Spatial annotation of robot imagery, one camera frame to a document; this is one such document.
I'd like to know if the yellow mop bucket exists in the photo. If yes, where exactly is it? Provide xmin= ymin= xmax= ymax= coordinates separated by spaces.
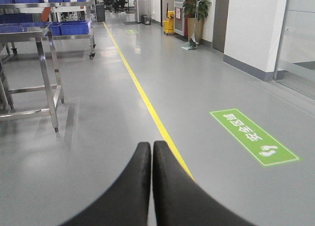
xmin=163 ymin=11 xmax=174 ymax=35

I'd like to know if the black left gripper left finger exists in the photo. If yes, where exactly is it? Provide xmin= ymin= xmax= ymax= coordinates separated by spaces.
xmin=62 ymin=142 xmax=152 ymax=226

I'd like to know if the black trash bin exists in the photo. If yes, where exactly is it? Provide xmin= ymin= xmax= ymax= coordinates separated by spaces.
xmin=95 ymin=4 xmax=106 ymax=22

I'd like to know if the green floor sign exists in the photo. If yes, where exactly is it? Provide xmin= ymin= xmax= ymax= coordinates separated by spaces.
xmin=210 ymin=108 xmax=301 ymax=167

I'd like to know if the potted green plant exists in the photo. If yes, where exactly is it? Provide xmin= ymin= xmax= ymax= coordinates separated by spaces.
xmin=183 ymin=0 xmax=211 ymax=42

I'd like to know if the blue bin on rack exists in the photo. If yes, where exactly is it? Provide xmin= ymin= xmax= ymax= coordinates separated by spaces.
xmin=60 ymin=20 xmax=89 ymax=35

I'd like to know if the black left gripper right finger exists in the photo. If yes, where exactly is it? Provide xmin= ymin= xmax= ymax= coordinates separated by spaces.
xmin=153 ymin=141 xmax=252 ymax=226

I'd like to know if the stainless steel shelf rack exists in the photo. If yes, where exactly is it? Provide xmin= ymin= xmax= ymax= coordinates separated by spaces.
xmin=0 ymin=0 xmax=96 ymax=59

